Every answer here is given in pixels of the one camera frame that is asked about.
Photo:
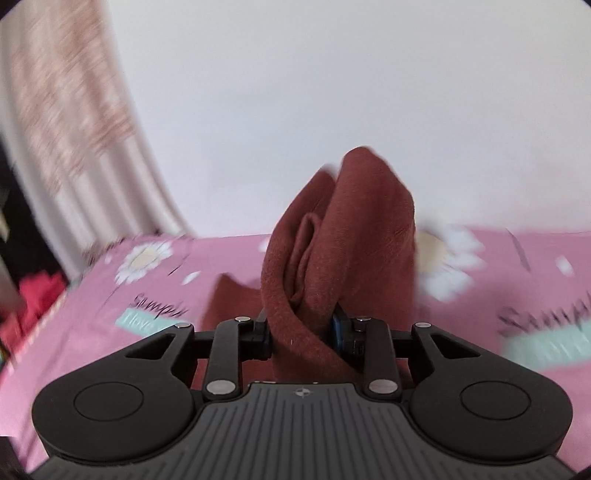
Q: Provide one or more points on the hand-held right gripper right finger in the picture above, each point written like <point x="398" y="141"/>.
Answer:
<point x="340" y="332"/>

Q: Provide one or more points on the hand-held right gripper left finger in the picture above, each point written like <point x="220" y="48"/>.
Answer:
<point x="226" y="350"/>

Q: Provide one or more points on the rust brown knit garment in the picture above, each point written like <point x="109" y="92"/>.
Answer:
<point x="360" y="230"/>

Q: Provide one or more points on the dark hanging clothes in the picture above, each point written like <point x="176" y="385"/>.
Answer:
<point x="23" y="221"/>

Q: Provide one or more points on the pink floral bed sheet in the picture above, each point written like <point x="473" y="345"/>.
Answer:
<point x="508" y="277"/>

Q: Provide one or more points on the red cloth pile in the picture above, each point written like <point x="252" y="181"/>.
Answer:
<point x="32" y="300"/>

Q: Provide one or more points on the beige satin curtain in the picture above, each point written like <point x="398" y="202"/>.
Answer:
<point x="69" y="115"/>

